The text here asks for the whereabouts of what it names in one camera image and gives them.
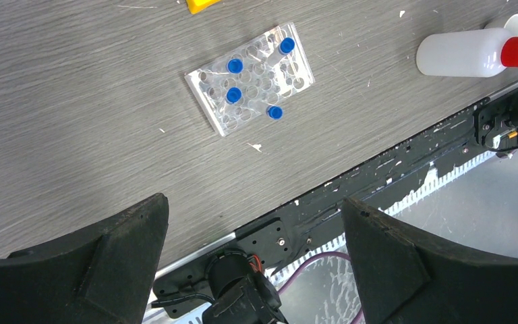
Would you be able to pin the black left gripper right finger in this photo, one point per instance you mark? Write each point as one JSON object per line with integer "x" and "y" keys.
{"x": 407, "y": 275}

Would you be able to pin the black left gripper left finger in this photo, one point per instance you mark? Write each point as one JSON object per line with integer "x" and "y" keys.
{"x": 101, "y": 273}

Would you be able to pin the blue capped tube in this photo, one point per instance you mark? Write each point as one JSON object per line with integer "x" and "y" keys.
{"x": 285, "y": 47}
{"x": 233, "y": 95}
{"x": 272, "y": 111}
{"x": 235, "y": 66}

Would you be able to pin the small white cup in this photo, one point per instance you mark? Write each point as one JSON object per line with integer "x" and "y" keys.
{"x": 509, "y": 23}

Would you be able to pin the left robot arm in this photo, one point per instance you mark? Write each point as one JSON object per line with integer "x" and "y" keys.
{"x": 241, "y": 294}

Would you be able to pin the clear acrylic tube rack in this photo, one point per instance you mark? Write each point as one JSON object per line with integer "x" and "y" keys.
{"x": 260, "y": 80}

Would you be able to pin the red capped wash bottle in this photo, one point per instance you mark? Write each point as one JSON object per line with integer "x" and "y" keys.
{"x": 475, "y": 53}

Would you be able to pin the yellow test tube rack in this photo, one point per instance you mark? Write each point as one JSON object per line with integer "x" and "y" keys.
{"x": 196, "y": 6}

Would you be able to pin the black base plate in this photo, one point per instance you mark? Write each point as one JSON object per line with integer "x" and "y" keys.
{"x": 284, "y": 242}

